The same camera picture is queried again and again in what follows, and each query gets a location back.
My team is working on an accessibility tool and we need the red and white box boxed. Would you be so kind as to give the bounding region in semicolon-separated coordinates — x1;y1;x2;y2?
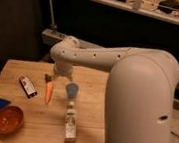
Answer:
19;76;37;98

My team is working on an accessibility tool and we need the blue ceramic cup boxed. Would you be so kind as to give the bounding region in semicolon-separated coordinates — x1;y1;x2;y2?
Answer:
66;82;79;100

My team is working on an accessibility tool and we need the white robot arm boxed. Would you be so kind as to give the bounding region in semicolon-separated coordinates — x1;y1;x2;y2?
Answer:
50;37;179;143

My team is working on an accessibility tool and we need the orange ceramic bowl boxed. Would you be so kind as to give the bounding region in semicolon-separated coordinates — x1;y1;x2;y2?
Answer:
0;106;24;135

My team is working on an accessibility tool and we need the clear plastic bottle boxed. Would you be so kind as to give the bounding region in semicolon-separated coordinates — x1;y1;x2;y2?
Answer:
63;102;77;143

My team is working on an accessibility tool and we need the metal pole stand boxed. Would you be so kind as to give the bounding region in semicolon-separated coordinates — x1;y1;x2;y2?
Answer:
37;0;71;39

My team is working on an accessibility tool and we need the orange toy carrot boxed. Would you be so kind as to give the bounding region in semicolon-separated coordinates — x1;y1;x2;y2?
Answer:
44;75;54;104

